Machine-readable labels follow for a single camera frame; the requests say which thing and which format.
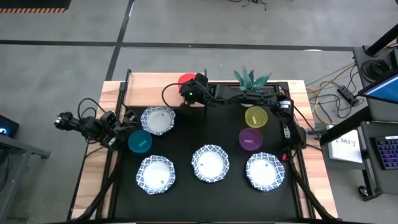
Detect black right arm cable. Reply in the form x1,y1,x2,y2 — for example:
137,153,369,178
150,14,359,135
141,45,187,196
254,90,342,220
160,82,188,108

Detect blue white paper bowl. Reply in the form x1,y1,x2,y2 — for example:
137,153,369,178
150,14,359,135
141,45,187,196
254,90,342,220
140,106,176,136
136,154,176,195
191,144,230,184
245,151,285,192

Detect black round post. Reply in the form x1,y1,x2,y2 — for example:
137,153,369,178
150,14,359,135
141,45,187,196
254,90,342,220
365,23,398,57

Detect black caster wheel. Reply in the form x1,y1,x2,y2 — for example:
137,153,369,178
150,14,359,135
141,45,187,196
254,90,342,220
357,185,371,199

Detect grey metal side table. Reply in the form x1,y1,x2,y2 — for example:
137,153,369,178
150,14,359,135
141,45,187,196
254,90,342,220
0,133,52,224

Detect black power strip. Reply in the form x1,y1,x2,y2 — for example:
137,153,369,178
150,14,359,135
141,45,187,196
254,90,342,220
336,85,359,106

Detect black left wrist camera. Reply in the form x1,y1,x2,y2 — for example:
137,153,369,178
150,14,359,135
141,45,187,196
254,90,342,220
99,110,118,127

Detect coiled black cable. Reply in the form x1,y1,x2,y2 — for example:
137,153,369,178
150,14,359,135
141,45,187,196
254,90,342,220
360,58,390,82

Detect monitor with blue screen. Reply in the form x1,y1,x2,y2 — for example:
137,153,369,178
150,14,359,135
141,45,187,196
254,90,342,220
357,72,398,105

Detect teal plastic bowl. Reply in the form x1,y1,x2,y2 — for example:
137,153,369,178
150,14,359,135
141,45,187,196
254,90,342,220
127,129,153,154

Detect thin black floor cable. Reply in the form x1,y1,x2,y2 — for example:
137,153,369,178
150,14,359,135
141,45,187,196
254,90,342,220
229,0,269,12

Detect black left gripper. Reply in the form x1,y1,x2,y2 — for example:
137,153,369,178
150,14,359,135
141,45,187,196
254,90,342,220
104,110,139,151

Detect yellow plastic bowl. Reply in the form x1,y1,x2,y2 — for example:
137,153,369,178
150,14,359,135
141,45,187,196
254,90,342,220
244,106,269,129

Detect white paper sign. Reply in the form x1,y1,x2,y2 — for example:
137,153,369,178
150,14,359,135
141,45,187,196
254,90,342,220
327,136,363,164

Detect black device with blue light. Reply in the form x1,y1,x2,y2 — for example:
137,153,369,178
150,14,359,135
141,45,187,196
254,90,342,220
0,114,20,138

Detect wooden shelf with black posts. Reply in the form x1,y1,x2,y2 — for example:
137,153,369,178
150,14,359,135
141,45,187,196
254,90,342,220
123,68,208,110

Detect purple plastic bowl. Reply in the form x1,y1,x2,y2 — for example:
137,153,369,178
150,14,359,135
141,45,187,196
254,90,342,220
238,128,264,152

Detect red plastic bowl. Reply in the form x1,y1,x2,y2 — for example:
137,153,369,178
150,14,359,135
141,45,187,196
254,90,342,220
178,73,197,86

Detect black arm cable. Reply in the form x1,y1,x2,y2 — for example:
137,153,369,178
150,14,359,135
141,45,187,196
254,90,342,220
160,82,188,108
76,97,107,123

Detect green snake plant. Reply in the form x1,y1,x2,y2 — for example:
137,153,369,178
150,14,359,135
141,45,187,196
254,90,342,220
233,65,273,93

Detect grey computer desk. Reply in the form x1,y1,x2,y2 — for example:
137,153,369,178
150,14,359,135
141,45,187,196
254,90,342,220
353,45,398,202

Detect black table mat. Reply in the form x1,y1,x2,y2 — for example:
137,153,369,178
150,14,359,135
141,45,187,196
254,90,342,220
113,105,300,222

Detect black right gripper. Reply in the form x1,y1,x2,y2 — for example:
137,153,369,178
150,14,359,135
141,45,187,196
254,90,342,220
179,73,209,106

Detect black metal table frame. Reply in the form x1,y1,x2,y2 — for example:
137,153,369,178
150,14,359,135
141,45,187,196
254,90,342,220
67,70,340,224

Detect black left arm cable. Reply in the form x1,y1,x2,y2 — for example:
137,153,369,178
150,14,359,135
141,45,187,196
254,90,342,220
76,97,107,123

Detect backlit black keyboard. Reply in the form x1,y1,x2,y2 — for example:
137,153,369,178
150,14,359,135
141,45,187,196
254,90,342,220
374,135,398,170

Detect black diagonal desk beam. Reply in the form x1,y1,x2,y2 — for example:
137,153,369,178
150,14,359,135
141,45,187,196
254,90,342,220
319,105,371,146

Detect yellow floor cable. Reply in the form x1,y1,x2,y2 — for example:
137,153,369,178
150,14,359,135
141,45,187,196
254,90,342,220
306,63,356,125

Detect black mat with hazard stripes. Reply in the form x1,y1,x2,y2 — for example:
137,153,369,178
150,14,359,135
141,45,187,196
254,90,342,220
0,0,72,14

